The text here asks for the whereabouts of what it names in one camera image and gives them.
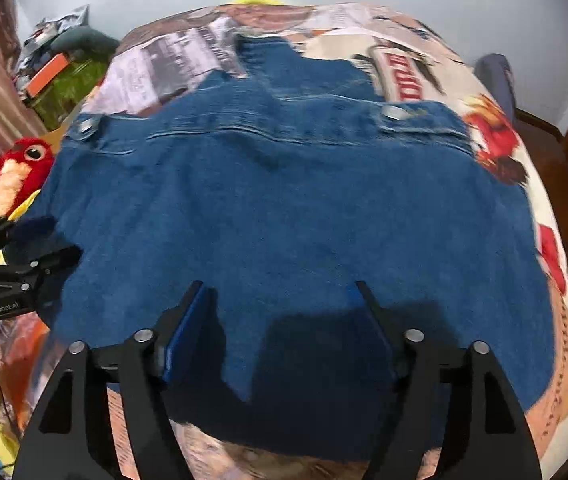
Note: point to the green patterned box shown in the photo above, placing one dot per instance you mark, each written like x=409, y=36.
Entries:
x=69, y=92

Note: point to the orange box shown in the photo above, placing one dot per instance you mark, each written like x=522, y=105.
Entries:
x=46, y=75

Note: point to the grey backpack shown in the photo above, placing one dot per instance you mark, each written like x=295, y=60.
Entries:
x=496, y=85

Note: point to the blue denim jacket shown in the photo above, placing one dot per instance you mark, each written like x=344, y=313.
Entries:
x=289, y=210

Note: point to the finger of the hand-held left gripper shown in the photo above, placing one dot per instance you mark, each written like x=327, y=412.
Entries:
x=29, y=227
x=39, y=265

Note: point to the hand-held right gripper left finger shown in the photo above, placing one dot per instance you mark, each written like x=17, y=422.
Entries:
x=184, y=335

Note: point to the red plush toy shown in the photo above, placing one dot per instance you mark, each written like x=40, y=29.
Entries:
x=14, y=175

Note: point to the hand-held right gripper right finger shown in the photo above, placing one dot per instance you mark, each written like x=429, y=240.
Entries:
x=371, y=315

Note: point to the printed bed blanket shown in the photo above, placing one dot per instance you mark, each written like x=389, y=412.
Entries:
x=174, y=60

